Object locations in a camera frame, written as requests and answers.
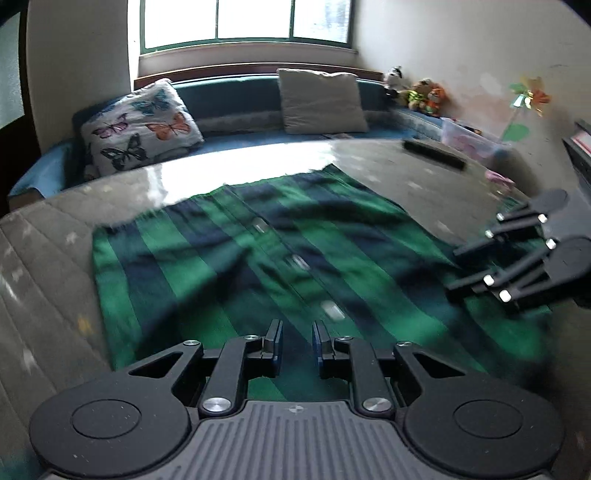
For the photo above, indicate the yellow green plush toy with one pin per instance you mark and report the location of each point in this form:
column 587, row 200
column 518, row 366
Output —
column 418, row 94

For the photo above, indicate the blue sofa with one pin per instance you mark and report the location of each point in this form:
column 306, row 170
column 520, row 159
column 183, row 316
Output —
column 231, row 99

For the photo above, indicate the green plaid shirt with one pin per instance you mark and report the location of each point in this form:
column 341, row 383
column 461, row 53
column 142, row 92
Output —
column 231, row 258

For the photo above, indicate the beige pillow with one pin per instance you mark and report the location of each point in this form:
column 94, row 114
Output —
column 321, row 101

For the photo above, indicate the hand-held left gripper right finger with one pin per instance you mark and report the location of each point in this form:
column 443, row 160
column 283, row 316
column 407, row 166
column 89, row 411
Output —
column 317, row 350

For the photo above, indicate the clear plastic storage box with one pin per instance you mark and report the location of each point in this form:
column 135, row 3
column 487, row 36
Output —
column 466, row 138

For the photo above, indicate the small pink object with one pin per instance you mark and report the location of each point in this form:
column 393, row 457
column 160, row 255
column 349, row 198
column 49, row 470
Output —
column 499, row 179

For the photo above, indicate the butterfly print pillow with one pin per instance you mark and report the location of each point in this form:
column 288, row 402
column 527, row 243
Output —
column 138, row 129

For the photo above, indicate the black and white plush toy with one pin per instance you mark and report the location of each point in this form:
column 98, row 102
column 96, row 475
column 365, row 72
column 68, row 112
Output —
column 395, row 82

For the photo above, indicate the black remote control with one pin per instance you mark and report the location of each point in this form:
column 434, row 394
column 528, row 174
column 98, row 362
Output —
column 434, row 154

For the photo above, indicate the colourful pinwheel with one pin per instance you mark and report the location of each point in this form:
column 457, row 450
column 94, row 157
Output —
column 528, row 94

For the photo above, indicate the dark door with frosted glass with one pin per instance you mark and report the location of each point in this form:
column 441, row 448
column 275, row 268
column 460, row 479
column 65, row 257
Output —
column 10, row 83

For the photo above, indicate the green framed window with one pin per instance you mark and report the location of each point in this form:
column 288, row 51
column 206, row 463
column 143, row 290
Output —
column 249, row 21

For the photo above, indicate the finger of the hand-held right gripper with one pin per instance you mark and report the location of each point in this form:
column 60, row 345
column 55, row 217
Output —
column 480, row 241
column 475, row 279

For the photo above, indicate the dark shelf unit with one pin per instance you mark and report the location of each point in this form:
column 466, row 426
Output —
column 579, row 152

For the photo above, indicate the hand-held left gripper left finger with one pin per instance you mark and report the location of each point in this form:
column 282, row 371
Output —
column 277, row 350

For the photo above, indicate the orange plush toy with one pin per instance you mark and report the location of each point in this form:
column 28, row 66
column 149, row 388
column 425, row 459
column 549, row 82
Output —
column 435, row 101

